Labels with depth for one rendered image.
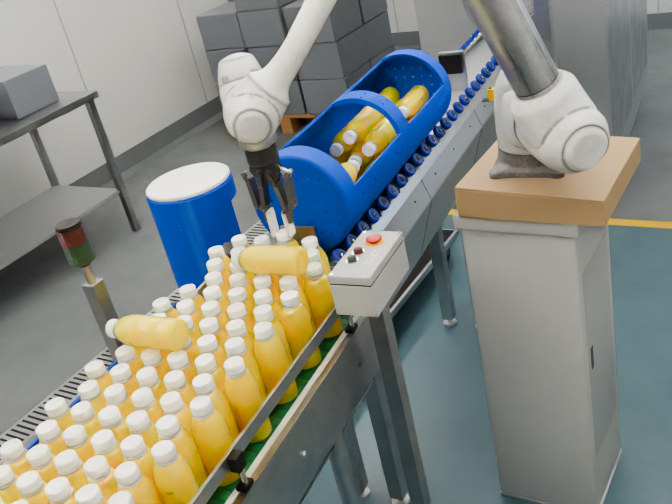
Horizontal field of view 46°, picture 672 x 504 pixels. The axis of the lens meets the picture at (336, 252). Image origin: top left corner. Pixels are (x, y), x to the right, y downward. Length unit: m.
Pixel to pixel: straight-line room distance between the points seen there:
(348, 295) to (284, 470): 0.38
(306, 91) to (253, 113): 4.27
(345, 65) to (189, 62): 1.60
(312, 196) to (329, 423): 0.59
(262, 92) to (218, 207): 0.97
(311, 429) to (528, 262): 0.72
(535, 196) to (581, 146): 0.23
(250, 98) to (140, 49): 4.80
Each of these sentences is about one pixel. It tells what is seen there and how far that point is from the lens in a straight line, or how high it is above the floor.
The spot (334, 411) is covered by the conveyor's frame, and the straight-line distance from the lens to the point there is 1.79.
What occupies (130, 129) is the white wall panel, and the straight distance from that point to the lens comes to 6.24.
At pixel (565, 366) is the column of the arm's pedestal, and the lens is 2.20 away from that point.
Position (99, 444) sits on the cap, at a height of 1.08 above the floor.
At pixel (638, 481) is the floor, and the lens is 2.68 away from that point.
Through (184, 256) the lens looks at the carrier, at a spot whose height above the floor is 0.83.
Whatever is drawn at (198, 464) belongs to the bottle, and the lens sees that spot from 1.49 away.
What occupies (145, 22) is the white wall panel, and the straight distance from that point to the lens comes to 6.43.
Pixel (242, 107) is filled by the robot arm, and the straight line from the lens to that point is 1.57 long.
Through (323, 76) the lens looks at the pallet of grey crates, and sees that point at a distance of 5.71.
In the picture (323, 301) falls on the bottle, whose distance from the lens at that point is 1.78.
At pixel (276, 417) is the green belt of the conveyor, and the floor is 0.90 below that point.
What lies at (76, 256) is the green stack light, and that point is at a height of 1.19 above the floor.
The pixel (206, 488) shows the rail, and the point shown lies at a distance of 1.45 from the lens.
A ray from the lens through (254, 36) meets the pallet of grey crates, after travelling 5.93.
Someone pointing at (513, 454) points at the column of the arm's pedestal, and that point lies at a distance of 2.50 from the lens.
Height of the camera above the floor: 1.91
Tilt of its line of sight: 28 degrees down
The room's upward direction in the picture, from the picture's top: 14 degrees counter-clockwise
